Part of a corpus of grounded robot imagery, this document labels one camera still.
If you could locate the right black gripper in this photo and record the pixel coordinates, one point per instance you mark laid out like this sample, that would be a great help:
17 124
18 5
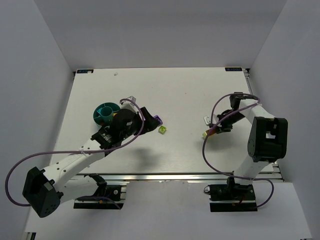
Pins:
220 125

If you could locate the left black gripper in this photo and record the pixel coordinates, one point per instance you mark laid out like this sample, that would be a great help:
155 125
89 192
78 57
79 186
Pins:
144 121

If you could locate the lime green hollow lego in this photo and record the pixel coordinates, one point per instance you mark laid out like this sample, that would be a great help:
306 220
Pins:
162 129

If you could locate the orange studded lego brick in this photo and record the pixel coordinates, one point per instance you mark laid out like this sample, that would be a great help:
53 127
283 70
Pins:
210 132

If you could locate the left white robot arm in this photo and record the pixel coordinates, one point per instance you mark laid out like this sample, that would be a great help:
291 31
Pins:
45 189

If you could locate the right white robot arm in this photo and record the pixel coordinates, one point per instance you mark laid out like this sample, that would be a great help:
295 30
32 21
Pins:
267 141

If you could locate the purple hollow lego brick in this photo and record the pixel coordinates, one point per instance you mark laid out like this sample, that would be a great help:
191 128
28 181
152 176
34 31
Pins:
158 119

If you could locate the teal divided round container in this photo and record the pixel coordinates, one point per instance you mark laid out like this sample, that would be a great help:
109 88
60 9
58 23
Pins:
108 109

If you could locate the right blue corner label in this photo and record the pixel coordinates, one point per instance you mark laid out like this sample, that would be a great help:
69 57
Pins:
233 69

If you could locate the blue corner label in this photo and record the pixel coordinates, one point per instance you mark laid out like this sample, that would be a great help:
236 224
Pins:
233 69
84 71

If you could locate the left blue corner label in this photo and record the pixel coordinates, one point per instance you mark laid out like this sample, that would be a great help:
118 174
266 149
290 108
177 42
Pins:
84 71

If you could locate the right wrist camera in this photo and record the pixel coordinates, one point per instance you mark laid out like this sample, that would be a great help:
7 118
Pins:
207 121

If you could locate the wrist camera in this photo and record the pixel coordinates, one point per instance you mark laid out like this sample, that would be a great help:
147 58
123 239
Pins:
128 103
207 121

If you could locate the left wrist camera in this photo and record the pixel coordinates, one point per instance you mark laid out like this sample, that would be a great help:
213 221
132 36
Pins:
128 103

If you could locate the aluminium table rail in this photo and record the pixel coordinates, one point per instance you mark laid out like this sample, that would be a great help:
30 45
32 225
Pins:
274 175

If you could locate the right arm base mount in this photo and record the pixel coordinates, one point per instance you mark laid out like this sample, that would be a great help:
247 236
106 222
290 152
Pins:
231 197

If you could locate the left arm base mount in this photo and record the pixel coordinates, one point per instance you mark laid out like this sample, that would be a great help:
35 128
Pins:
106 196

